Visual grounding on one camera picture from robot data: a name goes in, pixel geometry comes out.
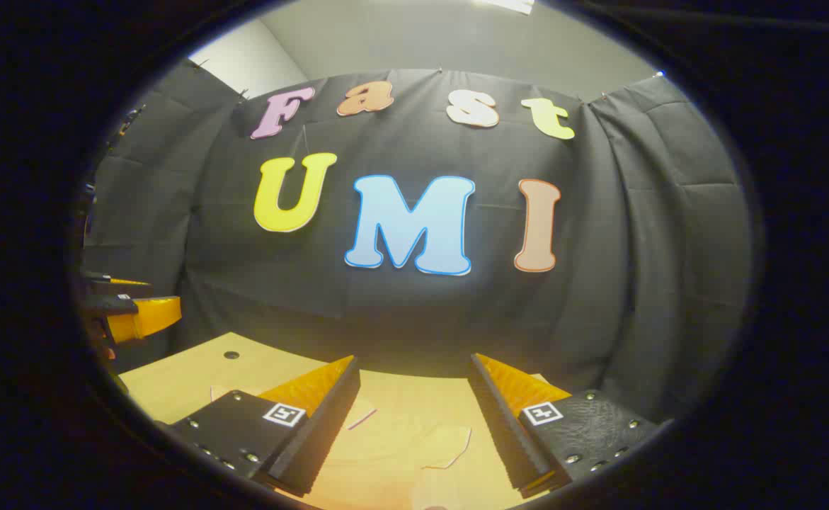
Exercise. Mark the black backdrop cloth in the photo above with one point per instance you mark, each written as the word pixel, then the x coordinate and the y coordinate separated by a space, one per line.
pixel 421 312

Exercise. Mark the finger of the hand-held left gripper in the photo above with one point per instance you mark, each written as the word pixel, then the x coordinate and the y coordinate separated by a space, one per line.
pixel 113 286
pixel 149 317

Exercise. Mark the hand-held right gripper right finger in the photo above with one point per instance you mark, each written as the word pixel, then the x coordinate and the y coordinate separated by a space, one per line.
pixel 506 425

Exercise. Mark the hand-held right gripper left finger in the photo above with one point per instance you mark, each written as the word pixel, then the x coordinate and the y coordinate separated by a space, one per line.
pixel 322 425

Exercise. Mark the orange T-shirt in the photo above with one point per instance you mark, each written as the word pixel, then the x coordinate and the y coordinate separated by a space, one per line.
pixel 449 446

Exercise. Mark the white ceiling light panel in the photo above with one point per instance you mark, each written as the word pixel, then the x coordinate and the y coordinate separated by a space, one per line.
pixel 507 4

